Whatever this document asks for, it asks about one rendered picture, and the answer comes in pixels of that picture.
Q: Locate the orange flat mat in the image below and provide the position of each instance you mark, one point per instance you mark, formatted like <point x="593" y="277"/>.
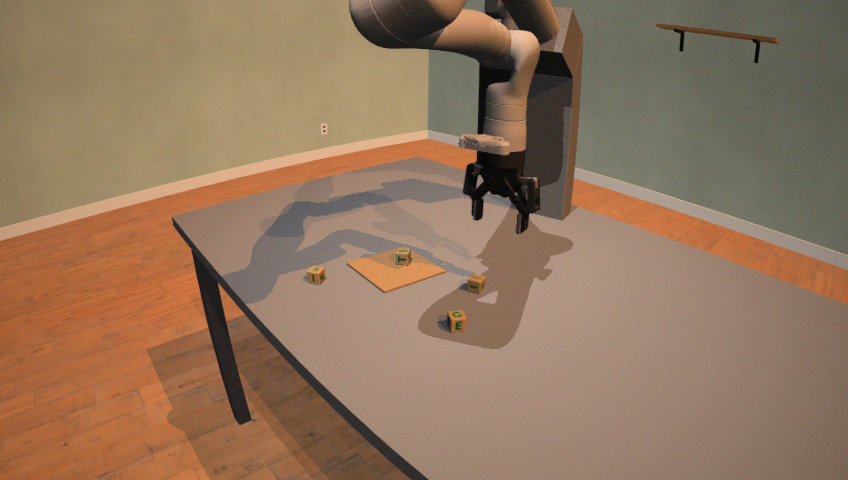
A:
<point x="381" y="270"/>

